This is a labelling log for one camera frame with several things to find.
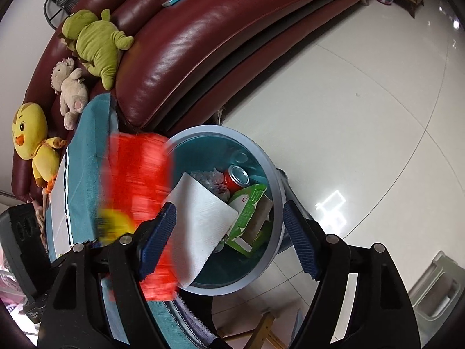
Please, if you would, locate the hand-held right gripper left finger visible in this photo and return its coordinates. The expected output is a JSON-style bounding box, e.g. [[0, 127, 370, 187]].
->
[[38, 202, 178, 349]]

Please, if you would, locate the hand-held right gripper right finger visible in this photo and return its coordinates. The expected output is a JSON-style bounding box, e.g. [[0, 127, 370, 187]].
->
[[282, 200, 424, 349]]

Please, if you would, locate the white paper towel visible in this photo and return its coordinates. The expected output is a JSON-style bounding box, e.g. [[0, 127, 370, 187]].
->
[[163, 172, 240, 289]]

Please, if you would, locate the white green cardboard box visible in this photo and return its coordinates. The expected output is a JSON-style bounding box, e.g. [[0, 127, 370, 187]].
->
[[223, 184, 275, 259]]

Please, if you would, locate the orange snack packet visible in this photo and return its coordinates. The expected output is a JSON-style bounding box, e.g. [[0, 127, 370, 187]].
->
[[96, 133, 180, 302]]

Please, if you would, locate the round blue trash bin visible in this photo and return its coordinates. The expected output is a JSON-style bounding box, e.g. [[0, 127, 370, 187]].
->
[[160, 124, 287, 297]]

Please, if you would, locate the clear plastic bag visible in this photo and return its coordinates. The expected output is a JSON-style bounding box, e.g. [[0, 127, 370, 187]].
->
[[189, 167, 231, 202]]

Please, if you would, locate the red soda can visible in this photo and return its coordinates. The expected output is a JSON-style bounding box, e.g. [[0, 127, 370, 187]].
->
[[222, 165, 251, 193]]

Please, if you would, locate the wooden stool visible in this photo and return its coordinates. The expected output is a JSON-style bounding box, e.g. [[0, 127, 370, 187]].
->
[[218, 311, 287, 349]]

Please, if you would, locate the teal printed blanket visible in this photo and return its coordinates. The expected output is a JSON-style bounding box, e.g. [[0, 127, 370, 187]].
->
[[45, 92, 219, 349]]

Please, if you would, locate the yellow duck plush toy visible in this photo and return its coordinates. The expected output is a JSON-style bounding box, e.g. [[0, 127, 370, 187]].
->
[[12, 102, 68, 193]]

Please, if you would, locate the grey plastic stool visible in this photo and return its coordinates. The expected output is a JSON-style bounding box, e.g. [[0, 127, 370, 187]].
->
[[407, 250, 460, 322]]

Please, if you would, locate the beige lamb plush toy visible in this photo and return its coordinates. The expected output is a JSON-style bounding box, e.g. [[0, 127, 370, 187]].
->
[[51, 57, 90, 129]]

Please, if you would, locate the dark red leather sofa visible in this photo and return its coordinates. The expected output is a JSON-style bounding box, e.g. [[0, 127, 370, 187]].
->
[[11, 0, 380, 204]]

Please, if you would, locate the green plush toy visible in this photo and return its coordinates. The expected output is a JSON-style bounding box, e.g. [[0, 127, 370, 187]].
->
[[60, 8, 135, 91]]

